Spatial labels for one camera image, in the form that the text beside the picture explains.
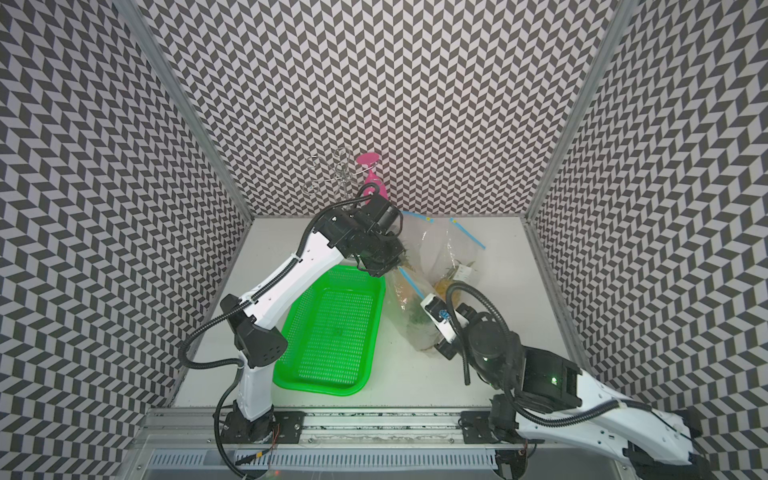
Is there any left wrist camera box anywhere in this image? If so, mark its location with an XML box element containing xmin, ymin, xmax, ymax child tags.
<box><xmin>361</xmin><ymin>194</ymin><xmax>401</xmax><ymax>234</ymax></box>

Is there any aluminium corner post right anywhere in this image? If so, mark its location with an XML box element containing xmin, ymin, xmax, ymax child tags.
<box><xmin>525</xmin><ymin>0</ymin><xmax>640</xmax><ymax>223</ymax></box>

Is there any clear zip-top bag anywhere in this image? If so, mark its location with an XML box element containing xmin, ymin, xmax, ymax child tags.
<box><xmin>399</xmin><ymin>211</ymin><xmax>436</xmax><ymax>270</ymax></box>
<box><xmin>421</xmin><ymin>217</ymin><xmax>486</xmax><ymax>287</ymax></box>
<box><xmin>383</xmin><ymin>266</ymin><xmax>442</xmax><ymax>352</ymax></box>

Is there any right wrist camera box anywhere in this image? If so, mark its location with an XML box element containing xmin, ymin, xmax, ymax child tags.
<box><xmin>420</xmin><ymin>294</ymin><xmax>451</xmax><ymax>327</ymax></box>

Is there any aluminium corner post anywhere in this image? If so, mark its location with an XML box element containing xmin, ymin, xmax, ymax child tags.
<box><xmin>112</xmin><ymin>0</ymin><xmax>253</xmax><ymax>223</ymax></box>
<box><xmin>525</xmin><ymin>0</ymin><xmax>640</xmax><ymax>223</ymax></box>

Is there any green plastic basket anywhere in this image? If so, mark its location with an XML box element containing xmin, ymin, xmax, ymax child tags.
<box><xmin>273</xmin><ymin>265</ymin><xmax>386</xmax><ymax>397</ymax></box>

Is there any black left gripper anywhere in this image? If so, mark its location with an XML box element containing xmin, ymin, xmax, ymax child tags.
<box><xmin>358</xmin><ymin>229</ymin><xmax>405</xmax><ymax>276</ymax></box>

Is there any aluminium front rail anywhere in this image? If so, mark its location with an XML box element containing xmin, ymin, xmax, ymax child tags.
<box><xmin>125</xmin><ymin>407</ymin><xmax>541</xmax><ymax>480</ymax></box>

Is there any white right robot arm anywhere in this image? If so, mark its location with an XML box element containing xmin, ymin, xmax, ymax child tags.
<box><xmin>422</xmin><ymin>296</ymin><xmax>712</xmax><ymax>479</ymax></box>

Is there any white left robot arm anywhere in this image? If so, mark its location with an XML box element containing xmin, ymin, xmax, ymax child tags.
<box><xmin>178</xmin><ymin>194</ymin><xmax>404</xmax><ymax>443</ymax></box>

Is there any aluminium corner post left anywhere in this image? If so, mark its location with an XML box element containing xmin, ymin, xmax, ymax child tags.
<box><xmin>112</xmin><ymin>0</ymin><xmax>253</xmax><ymax>223</ymax></box>

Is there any pink plastic wine glass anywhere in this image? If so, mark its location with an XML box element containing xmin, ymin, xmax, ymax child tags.
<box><xmin>356</xmin><ymin>152</ymin><xmax>389</xmax><ymax>200</ymax></box>

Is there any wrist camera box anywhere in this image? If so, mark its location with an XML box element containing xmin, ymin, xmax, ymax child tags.
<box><xmin>420</xmin><ymin>294</ymin><xmax>451</xmax><ymax>327</ymax></box>
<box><xmin>361</xmin><ymin>194</ymin><xmax>401</xmax><ymax>234</ymax></box>

